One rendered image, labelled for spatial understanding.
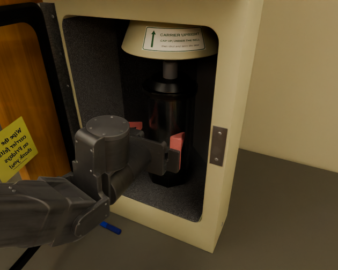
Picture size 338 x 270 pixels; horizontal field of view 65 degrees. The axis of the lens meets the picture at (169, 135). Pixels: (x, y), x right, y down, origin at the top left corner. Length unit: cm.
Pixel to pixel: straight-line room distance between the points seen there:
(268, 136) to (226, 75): 54
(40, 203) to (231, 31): 29
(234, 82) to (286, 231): 41
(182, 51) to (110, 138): 17
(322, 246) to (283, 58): 46
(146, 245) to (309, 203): 41
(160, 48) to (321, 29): 47
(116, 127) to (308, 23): 56
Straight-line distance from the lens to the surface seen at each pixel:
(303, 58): 79
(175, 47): 41
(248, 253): 61
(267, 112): 84
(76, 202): 33
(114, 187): 38
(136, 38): 43
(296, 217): 71
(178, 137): 45
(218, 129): 39
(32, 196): 31
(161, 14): 38
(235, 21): 34
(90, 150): 33
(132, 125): 53
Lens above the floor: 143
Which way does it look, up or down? 32 degrees down
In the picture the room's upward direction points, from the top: straight up
